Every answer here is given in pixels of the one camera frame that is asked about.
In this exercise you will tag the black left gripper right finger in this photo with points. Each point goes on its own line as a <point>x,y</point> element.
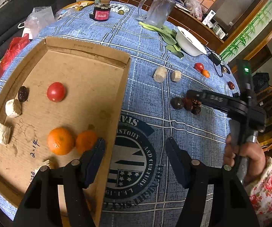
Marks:
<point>194,176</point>

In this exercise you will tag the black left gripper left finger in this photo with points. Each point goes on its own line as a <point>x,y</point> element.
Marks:
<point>78,175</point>

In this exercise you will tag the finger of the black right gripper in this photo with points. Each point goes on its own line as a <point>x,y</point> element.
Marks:
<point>215,100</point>

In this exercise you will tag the beige yam chunk bottom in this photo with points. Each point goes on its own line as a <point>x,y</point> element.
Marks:
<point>47,162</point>

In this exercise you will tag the orange tangerine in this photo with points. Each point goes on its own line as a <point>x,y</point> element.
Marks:
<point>85,141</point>
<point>60,141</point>

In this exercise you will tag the red tomato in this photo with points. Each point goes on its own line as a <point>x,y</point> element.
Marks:
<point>199,67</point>
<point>56,92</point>

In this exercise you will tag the large beige yam chunk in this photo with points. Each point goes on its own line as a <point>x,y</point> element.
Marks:
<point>5,132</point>

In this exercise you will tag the floral sleeve forearm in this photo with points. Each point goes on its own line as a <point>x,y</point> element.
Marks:
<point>260,194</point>

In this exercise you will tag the person right hand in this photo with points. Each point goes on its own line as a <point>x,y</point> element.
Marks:
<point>253,151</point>

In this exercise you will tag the large red date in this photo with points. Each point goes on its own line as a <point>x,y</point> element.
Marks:
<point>196,102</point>

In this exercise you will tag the dark wrinkled date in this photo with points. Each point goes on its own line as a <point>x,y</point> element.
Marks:
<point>196,110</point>

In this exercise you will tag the small red date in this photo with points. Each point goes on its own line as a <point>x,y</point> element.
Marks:
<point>188,104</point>

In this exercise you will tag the far small orange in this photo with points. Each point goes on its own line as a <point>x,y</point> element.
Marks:
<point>205,73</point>

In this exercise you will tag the lone red date far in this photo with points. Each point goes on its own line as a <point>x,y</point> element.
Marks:
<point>231,85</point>

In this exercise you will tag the dark round plum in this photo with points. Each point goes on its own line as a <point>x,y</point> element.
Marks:
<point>177,103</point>

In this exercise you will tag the blue plaid tablecloth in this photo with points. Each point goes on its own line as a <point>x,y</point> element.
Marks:
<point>202,135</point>

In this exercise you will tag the white bowl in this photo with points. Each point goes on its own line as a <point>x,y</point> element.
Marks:
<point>189,43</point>

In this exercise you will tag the green leafy vegetable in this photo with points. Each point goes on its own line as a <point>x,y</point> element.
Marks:
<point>168,35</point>

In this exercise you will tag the shallow cardboard box tray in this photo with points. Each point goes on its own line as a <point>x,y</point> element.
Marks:
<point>94,77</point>

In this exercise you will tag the white tube on cabinet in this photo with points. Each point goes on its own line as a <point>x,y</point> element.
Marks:
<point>208,17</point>

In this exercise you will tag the plastic bag on cabinet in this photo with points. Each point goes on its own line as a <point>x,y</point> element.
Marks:
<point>194,7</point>

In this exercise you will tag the clear glass beer mug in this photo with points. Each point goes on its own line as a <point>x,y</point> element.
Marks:
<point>157,10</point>

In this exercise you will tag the dark jar with pink label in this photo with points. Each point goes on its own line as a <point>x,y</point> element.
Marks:
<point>101,11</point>

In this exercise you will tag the wooden sideboard cabinet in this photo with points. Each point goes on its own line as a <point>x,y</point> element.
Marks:
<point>178,17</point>

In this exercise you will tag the red plastic bag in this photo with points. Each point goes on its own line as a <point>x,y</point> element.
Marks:
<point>15,47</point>

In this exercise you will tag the clear plastic bag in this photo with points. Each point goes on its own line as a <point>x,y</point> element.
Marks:
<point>38,19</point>

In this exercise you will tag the black power adapter with cable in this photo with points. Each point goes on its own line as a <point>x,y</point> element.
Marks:
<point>218,63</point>

